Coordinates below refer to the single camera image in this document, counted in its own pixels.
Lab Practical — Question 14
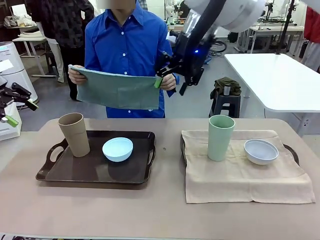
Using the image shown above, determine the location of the light green plastic cup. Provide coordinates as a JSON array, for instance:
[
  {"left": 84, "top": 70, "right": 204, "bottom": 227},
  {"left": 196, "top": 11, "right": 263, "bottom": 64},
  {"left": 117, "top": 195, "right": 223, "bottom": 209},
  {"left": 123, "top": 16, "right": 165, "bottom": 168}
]
[{"left": 207, "top": 114, "right": 236, "bottom": 162}]

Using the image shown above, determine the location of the dark brown plastic tray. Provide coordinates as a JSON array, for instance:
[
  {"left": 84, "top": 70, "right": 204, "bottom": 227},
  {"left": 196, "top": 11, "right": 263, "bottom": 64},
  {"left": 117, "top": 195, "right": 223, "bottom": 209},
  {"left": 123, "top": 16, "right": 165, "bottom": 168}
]
[
  {"left": 180, "top": 138, "right": 300, "bottom": 166},
  {"left": 35, "top": 130, "right": 157, "bottom": 185}
]

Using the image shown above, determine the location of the person in blue shirt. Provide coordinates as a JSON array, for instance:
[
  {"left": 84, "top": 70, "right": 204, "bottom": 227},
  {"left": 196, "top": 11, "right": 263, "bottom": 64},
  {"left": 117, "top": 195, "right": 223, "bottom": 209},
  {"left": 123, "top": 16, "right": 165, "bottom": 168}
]
[{"left": 84, "top": 0, "right": 181, "bottom": 119}]

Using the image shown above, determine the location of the brown plastic cup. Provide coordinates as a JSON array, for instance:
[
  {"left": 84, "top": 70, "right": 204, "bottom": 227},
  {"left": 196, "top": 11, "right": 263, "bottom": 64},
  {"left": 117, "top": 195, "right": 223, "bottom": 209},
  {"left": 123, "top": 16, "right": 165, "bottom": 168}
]
[{"left": 57, "top": 112, "right": 91, "bottom": 158}]

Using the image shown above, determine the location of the black bottle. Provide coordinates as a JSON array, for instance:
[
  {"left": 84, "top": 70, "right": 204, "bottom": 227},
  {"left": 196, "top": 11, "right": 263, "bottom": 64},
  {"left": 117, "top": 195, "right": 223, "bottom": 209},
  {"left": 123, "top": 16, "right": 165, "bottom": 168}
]
[{"left": 298, "top": 39, "right": 307, "bottom": 59}]

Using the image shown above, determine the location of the white bowl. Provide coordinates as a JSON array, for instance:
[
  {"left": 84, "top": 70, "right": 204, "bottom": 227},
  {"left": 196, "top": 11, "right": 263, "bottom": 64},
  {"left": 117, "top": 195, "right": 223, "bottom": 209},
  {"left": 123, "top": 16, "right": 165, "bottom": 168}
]
[{"left": 244, "top": 139, "right": 280, "bottom": 166}]

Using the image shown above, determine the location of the person in red top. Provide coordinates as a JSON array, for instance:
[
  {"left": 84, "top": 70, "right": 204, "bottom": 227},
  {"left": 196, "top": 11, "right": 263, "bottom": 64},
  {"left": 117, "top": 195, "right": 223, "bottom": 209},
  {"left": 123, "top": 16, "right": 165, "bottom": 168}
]
[{"left": 299, "top": 6, "right": 320, "bottom": 74}]

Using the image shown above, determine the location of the light blue bowl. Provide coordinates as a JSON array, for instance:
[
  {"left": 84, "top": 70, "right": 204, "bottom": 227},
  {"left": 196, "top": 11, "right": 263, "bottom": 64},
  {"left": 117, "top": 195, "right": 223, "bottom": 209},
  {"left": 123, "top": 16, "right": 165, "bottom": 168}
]
[{"left": 102, "top": 136, "right": 134, "bottom": 163}]

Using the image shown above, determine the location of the black cable sleeve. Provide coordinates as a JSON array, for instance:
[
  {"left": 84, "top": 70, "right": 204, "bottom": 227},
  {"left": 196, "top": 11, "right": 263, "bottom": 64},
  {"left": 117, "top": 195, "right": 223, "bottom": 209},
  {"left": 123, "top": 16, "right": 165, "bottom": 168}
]
[{"left": 191, "top": 0, "right": 227, "bottom": 52}]

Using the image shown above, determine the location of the beige cloth mat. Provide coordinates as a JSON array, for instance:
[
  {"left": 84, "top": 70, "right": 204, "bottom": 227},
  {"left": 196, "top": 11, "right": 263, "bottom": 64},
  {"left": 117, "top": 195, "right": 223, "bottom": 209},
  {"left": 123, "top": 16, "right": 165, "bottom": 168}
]
[{"left": 181, "top": 129, "right": 316, "bottom": 204}]

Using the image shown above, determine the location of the white table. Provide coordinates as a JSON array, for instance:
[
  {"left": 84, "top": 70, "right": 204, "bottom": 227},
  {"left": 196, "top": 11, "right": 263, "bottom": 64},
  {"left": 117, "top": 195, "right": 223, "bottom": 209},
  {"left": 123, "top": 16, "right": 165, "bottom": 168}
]
[{"left": 223, "top": 53, "right": 320, "bottom": 137}]

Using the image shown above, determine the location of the grey workbench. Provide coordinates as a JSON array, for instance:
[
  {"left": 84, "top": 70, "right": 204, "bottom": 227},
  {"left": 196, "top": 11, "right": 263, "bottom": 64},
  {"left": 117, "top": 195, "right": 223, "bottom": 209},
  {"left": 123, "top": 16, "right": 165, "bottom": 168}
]
[{"left": 236, "top": 21, "right": 305, "bottom": 54}]

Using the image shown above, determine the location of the person right hand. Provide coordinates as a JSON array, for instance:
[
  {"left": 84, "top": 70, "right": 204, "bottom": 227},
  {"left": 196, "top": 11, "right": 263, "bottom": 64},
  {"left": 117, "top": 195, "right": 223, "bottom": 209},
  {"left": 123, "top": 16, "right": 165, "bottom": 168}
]
[{"left": 67, "top": 65, "right": 88, "bottom": 86}]

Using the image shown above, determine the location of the white desk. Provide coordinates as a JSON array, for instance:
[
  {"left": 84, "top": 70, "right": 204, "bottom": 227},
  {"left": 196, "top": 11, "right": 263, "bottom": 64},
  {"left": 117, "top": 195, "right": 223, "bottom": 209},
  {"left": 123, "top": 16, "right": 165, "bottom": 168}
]
[{"left": 11, "top": 33, "right": 59, "bottom": 78}]

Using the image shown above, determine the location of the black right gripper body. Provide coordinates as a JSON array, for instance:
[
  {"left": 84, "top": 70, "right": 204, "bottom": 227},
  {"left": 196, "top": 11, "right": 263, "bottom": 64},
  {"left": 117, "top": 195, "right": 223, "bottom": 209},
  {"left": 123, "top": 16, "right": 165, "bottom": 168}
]
[{"left": 172, "top": 33, "right": 208, "bottom": 75}]

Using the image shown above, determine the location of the person in dark plaid shirt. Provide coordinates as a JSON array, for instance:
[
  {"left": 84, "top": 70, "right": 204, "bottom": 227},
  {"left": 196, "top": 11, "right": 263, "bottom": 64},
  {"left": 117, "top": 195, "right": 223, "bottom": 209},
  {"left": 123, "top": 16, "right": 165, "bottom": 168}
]
[{"left": 25, "top": 0, "right": 95, "bottom": 101}]

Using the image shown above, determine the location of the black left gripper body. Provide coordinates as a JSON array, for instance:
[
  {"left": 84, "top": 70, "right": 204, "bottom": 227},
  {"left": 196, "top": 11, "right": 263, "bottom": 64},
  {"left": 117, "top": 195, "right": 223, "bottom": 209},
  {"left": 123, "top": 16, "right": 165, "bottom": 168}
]
[{"left": 0, "top": 86, "right": 15, "bottom": 117}]

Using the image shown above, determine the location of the black plastic stool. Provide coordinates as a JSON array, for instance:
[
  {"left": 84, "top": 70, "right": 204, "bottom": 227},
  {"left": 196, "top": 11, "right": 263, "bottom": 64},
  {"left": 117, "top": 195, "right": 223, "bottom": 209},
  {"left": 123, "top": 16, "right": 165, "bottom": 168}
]
[{"left": 209, "top": 93, "right": 242, "bottom": 119}]

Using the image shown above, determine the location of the person left hand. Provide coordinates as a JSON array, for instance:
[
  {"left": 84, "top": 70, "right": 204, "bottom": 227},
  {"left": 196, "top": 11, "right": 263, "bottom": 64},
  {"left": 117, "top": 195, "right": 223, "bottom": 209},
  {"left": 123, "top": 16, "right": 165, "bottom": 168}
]
[{"left": 159, "top": 73, "right": 177, "bottom": 92}]

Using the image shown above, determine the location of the teal green cloth mat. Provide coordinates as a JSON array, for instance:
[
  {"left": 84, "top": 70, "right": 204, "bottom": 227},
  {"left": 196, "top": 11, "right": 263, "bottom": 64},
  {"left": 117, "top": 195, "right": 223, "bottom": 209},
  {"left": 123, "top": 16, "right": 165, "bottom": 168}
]
[{"left": 69, "top": 64, "right": 161, "bottom": 111}]

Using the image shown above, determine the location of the black tripod stand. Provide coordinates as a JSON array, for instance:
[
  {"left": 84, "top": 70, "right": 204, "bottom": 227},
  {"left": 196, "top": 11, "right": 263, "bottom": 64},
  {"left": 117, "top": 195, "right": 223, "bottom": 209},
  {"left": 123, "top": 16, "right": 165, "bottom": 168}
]
[{"left": 274, "top": 0, "right": 296, "bottom": 55}]

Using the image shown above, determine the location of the person right forearm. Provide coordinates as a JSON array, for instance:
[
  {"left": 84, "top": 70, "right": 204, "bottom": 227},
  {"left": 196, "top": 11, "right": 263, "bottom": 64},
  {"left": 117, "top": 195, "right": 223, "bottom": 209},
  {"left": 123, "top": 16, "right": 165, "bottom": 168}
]
[{"left": 84, "top": 53, "right": 101, "bottom": 75}]

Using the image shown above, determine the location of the dark green bundled cloth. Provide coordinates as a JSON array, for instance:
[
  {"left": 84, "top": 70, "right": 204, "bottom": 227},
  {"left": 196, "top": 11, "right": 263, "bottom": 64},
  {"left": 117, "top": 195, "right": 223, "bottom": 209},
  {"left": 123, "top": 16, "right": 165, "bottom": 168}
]
[{"left": 209, "top": 76, "right": 242, "bottom": 100}]

